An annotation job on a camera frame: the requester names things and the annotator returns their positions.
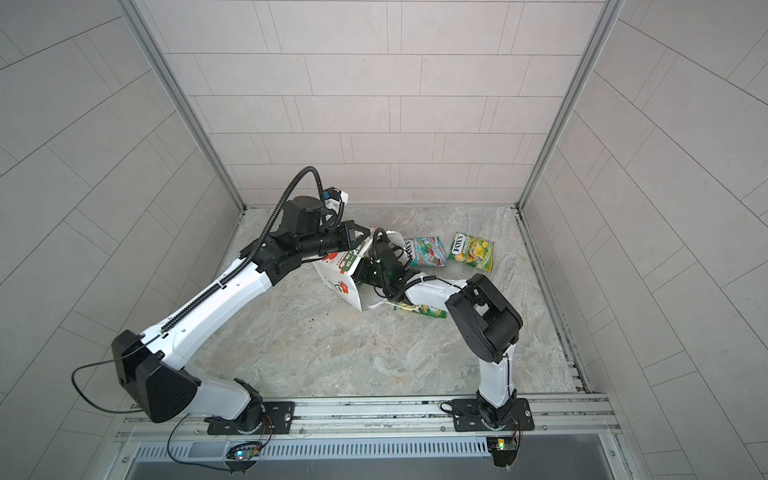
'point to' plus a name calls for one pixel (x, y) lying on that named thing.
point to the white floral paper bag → (338, 270)
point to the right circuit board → (504, 449)
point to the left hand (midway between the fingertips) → (378, 230)
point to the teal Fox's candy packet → (427, 252)
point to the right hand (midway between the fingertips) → (350, 270)
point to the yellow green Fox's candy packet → (475, 251)
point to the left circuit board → (247, 451)
